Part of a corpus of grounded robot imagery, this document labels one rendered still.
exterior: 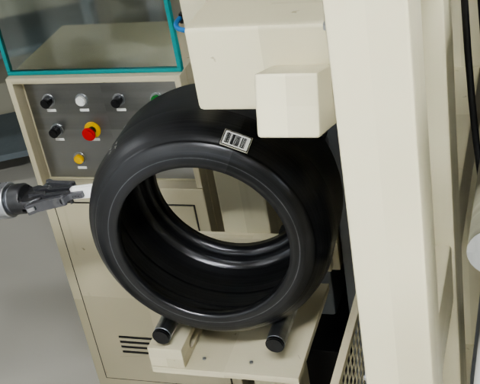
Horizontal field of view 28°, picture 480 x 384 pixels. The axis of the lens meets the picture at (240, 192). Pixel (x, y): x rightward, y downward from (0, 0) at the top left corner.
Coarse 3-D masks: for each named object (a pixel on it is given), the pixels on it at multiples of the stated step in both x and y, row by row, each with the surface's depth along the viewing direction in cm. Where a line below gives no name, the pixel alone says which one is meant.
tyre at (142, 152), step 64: (128, 128) 210; (192, 128) 197; (256, 128) 198; (128, 192) 204; (320, 192) 201; (128, 256) 216; (192, 256) 242; (256, 256) 239; (320, 256) 205; (192, 320) 219; (256, 320) 216
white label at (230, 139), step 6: (228, 132) 195; (234, 132) 195; (222, 138) 194; (228, 138) 194; (234, 138) 195; (240, 138) 195; (246, 138) 195; (252, 138) 195; (222, 144) 193; (228, 144) 194; (234, 144) 194; (240, 144) 194; (246, 144) 194; (240, 150) 193; (246, 150) 194
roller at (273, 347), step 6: (294, 312) 225; (288, 318) 222; (276, 324) 220; (282, 324) 220; (288, 324) 221; (270, 330) 220; (276, 330) 218; (282, 330) 219; (288, 330) 220; (270, 336) 217; (276, 336) 217; (282, 336) 217; (270, 342) 217; (276, 342) 217; (282, 342) 216; (270, 348) 218; (276, 348) 218; (282, 348) 217
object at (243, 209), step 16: (192, 0) 217; (192, 16) 219; (224, 176) 241; (224, 192) 244; (240, 192) 243; (256, 192) 241; (224, 208) 247; (240, 208) 246; (256, 208) 244; (272, 208) 248; (224, 224) 250; (240, 224) 248; (256, 224) 247; (272, 224) 248; (304, 368) 283
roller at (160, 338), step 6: (162, 318) 229; (162, 324) 227; (168, 324) 227; (174, 324) 229; (156, 330) 225; (162, 330) 225; (168, 330) 226; (174, 330) 229; (156, 336) 226; (162, 336) 226; (168, 336) 225; (162, 342) 227
